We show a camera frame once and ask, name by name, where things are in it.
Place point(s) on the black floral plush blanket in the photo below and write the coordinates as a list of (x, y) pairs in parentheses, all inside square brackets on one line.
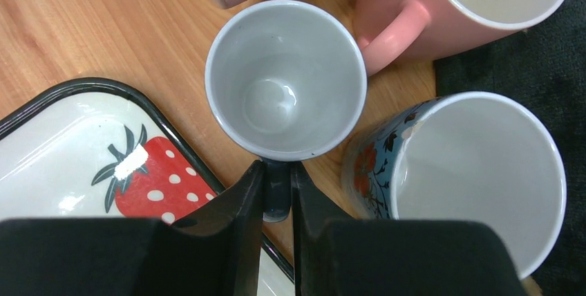
[(542, 68)]

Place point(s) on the grey blue dotted mug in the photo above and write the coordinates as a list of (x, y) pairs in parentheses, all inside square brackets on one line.
[(286, 81)]

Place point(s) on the white strawberry tray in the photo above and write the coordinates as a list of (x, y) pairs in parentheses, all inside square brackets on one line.
[(95, 148)]

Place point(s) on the pink round mug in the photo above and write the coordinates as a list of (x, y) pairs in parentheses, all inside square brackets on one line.
[(390, 31)]

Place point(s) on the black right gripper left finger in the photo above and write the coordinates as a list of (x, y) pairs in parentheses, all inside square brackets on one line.
[(213, 251)]

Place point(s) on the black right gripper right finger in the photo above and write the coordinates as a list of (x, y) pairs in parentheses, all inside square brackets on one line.
[(335, 254)]

